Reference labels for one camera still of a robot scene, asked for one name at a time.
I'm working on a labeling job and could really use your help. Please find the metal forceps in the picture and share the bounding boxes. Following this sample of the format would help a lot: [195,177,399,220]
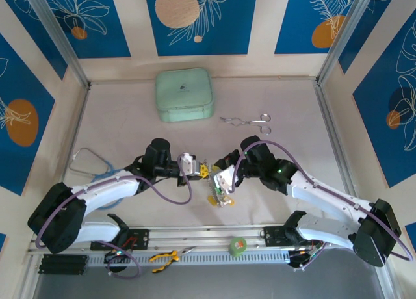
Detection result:
[220,113,272,135]

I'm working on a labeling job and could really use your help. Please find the grey and blue stethoscope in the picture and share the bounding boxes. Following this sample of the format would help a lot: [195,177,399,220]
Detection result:
[70,147,126,211]

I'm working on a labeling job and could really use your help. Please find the green tape roll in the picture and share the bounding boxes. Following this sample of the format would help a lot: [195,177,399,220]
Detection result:
[228,236,248,257]

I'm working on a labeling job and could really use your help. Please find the mint green square case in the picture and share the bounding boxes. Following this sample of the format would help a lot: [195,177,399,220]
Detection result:
[154,67,216,124]

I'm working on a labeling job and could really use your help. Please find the yellow and black pliers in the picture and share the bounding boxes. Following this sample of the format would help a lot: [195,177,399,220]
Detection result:
[149,246,198,274]

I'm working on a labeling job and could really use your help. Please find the black extrusion block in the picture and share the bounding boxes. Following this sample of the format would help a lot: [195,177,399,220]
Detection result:
[38,254,89,276]

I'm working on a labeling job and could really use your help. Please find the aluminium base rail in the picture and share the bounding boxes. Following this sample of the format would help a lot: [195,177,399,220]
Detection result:
[27,226,387,256]

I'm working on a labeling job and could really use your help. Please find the grey slotted cable duct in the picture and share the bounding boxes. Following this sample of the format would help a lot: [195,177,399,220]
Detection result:
[87,250,292,267]

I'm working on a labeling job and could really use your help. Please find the aluminium table side rail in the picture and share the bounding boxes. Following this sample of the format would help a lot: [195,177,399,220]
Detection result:
[315,81,396,299]
[18,84,94,299]

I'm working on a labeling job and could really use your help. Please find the aluminium frame post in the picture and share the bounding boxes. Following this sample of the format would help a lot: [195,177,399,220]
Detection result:
[24,0,92,88]
[315,0,375,84]

